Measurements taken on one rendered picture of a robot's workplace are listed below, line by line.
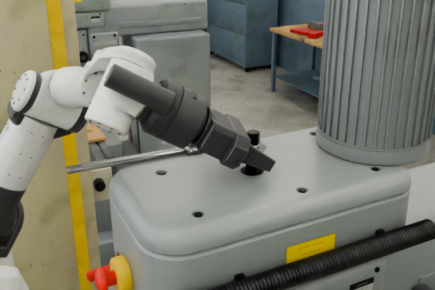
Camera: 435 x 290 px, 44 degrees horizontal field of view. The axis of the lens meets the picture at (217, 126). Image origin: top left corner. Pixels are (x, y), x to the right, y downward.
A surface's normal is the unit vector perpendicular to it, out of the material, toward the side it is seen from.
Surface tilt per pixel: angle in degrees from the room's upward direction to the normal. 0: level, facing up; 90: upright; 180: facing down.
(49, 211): 90
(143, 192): 0
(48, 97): 77
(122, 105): 68
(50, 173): 90
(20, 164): 94
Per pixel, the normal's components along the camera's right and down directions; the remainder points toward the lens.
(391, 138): 0.02, 0.37
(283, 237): 0.44, 0.33
